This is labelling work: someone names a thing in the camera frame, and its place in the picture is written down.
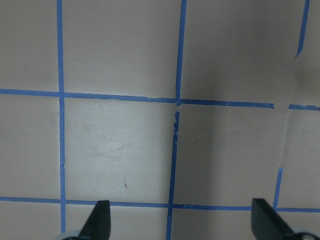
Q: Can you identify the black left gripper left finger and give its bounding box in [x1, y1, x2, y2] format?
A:
[78, 200, 111, 240]

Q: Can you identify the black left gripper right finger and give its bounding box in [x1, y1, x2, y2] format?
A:
[250, 198, 295, 240]

